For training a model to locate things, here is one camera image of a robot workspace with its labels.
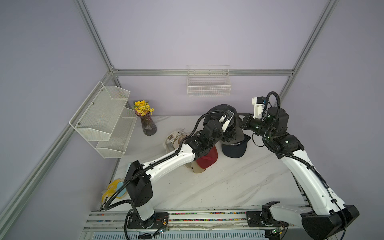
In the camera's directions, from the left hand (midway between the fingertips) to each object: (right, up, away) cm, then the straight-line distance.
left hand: (225, 123), depth 74 cm
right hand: (+4, +3, -5) cm, 7 cm away
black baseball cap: (+12, -17, +22) cm, 30 cm away
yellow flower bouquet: (-48, +10, +17) cm, 52 cm away
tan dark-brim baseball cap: (-15, -26, +14) cm, 33 cm away
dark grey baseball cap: (-3, +7, +7) cm, 11 cm away
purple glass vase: (-47, -1, +27) cm, 55 cm away
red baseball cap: (-8, -24, +19) cm, 31 cm away
